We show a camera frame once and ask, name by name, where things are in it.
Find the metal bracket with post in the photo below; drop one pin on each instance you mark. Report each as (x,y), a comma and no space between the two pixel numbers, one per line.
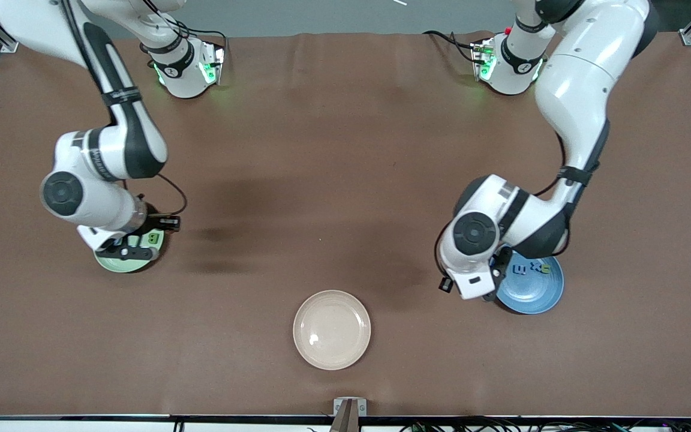
(339,407)

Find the beige plate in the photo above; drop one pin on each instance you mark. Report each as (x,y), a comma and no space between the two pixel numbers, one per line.
(333,336)

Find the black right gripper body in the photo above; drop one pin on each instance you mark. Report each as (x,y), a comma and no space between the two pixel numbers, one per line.
(153,214)

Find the blue lowercase letter m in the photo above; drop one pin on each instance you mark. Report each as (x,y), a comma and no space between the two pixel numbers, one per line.
(518,270)

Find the brown table mat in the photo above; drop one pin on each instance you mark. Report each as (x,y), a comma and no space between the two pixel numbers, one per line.
(321,150)

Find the blue plate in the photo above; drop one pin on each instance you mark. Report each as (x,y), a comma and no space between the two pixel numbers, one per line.
(531,297)

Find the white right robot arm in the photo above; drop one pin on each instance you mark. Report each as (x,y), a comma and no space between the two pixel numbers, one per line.
(93,204)

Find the green capital letter B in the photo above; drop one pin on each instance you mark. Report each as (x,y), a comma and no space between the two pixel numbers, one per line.
(150,239)

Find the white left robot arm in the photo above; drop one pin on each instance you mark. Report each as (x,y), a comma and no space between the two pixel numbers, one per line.
(585,72)

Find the green plate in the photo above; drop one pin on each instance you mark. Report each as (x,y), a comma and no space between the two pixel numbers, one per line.
(111,266)

